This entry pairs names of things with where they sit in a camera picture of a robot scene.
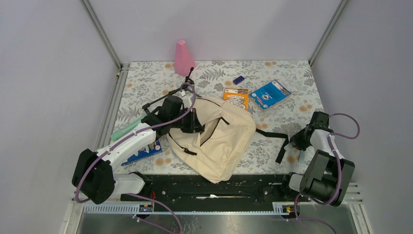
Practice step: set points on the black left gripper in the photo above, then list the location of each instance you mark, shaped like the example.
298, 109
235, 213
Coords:
194, 126

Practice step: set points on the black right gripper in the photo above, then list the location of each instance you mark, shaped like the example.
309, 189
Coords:
298, 144

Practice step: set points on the beige canvas backpack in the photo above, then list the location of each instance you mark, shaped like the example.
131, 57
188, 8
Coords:
216, 152

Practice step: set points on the clear pen pack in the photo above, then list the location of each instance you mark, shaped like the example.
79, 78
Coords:
302, 156

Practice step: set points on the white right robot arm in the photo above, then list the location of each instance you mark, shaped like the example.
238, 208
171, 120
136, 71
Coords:
328, 174

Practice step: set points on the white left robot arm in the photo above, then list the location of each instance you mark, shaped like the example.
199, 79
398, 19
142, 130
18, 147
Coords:
95, 178

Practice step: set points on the black compass tool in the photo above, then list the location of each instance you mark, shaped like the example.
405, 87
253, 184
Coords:
167, 93

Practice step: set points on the blue picture book left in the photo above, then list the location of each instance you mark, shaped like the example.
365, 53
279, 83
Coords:
147, 151

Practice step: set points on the blue booklet right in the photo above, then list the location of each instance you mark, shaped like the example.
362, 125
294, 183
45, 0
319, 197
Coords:
269, 95

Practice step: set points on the orange booklet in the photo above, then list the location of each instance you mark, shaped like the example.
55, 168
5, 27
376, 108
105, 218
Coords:
237, 96

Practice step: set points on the pink cone-shaped object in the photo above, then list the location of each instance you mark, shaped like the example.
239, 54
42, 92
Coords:
183, 59

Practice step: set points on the small purple box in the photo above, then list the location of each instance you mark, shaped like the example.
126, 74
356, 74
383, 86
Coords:
238, 80

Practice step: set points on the green tube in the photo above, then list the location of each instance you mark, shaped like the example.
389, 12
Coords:
121, 132

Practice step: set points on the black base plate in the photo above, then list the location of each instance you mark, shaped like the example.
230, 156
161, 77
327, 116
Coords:
193, 193

